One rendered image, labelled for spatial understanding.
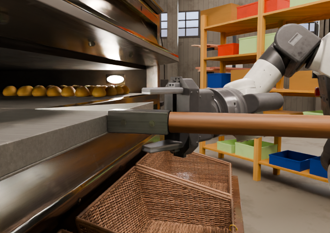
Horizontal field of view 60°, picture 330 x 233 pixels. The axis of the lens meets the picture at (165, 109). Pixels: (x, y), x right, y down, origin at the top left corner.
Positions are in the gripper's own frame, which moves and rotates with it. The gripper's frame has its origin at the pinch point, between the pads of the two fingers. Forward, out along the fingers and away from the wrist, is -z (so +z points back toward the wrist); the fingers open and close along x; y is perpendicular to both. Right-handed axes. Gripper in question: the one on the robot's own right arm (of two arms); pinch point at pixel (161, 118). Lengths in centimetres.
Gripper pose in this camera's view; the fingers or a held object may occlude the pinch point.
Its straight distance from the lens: 42.6
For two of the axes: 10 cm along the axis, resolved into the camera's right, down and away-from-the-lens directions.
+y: -6.9, -0.7, 7.3
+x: 0.0, 10.0, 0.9
